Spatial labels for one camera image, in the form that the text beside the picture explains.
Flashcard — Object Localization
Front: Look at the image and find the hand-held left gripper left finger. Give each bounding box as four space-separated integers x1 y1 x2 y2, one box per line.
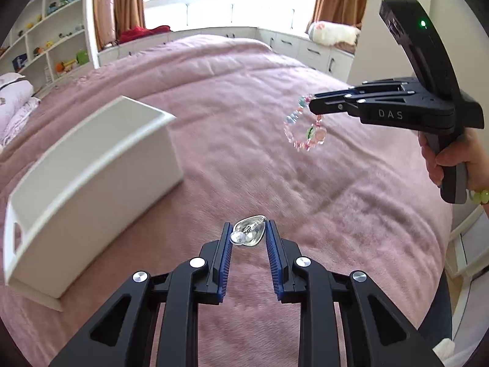
50 222 234 367

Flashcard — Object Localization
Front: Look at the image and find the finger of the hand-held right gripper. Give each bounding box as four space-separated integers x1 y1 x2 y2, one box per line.
349 77 425 95
308 91 362 117

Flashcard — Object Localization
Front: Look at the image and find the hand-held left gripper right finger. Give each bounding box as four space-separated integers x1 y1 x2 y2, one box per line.
265 220 440 367

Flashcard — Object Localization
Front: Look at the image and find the colourful bead bracelet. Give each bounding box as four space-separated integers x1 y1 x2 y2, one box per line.
283 94 328 152

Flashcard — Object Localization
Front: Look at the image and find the silver ingot charm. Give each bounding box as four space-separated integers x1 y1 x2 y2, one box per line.
231 215 268 248

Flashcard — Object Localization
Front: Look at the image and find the white plastic storage box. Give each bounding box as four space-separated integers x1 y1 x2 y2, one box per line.
3 95 185 311

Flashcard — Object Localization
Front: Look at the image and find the person's right hand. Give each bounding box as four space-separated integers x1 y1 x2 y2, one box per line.
417 128 489 195

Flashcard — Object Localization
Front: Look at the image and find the white window seat cabinet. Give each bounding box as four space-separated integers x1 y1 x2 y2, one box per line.
97 27 356 83

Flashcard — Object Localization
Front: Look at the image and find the white pink plush pillow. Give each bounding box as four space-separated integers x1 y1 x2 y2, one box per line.
307 21 362 45

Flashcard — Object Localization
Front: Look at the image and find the white bedside cabinet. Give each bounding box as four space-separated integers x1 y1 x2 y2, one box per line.
445 214 489 280

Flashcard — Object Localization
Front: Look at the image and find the red cloth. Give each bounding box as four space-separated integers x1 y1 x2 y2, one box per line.
119 25 171 44

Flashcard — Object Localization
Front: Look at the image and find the pink suitcase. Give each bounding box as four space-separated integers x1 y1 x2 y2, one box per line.
97 0 117 49

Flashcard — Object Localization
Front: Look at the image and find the folded light purple quilt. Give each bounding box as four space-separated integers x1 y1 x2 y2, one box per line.
0 97 41 146

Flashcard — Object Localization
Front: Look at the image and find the white wall bookshelf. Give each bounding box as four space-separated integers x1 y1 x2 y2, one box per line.
0 0 98 97

